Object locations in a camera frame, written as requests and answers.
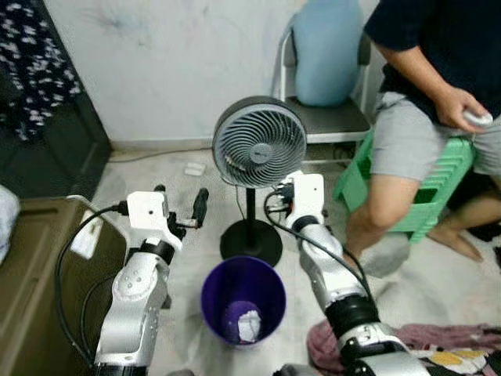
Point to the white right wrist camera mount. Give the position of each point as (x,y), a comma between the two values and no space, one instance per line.
(307,196)

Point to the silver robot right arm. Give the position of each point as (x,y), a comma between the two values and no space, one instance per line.
(329,274)

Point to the white handheld controller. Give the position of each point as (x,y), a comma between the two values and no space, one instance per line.
(479,119)

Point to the grey slipper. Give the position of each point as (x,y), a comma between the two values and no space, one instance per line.
(387,257)

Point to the person's right hand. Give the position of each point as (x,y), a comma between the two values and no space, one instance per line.
(452,106)

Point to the dark wooden cabinet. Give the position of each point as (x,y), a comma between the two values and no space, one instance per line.
(78,157)

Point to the purple waste bin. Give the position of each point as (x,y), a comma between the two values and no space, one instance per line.
(223,290)

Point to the white paper ball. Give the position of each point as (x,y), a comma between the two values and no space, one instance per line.
(249,325)

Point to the black white floral cloth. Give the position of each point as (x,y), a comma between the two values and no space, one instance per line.
(39,70)

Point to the white paper tag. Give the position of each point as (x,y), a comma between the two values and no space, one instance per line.
(86,239)

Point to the light blue cushion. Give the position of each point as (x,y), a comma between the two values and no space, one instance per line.
(329,55)

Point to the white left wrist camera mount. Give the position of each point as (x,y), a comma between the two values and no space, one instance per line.
(149,211)

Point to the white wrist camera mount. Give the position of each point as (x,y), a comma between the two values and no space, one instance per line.
(307,196)
(149,211)

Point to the grey robot right leg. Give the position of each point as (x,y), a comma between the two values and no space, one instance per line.
(293,370)

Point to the green plastic stool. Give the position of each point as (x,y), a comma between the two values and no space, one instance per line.
(438,188)

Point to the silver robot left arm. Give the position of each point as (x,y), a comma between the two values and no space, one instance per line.
(137,313)

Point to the person in grey shorts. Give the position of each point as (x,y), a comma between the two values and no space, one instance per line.
(407,149)

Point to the person's right forearm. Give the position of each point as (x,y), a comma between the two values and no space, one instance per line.
(415,74)

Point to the purple cartoon print blanket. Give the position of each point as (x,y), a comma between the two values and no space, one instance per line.
(438,341)

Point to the white framed grey chair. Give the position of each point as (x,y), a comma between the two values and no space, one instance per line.
(337,117)

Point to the grey round standing fan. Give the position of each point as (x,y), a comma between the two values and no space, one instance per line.
(258,141)

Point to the olive brown cabinet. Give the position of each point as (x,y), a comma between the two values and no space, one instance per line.
(31,313)

